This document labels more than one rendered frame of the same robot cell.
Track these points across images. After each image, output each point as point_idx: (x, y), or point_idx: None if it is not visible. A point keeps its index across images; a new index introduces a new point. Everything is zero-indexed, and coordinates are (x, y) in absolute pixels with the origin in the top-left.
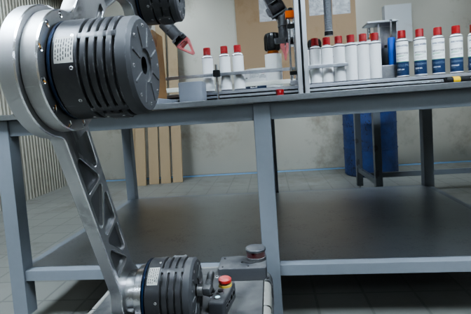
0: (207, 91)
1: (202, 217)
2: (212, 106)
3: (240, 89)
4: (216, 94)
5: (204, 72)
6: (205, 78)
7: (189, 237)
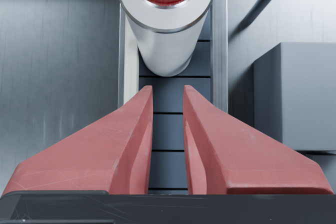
0: (190, 60)
1: None
2: None
3: None
4: (258, 15)
5: (193, 46)
6: (192, 52)
7: None
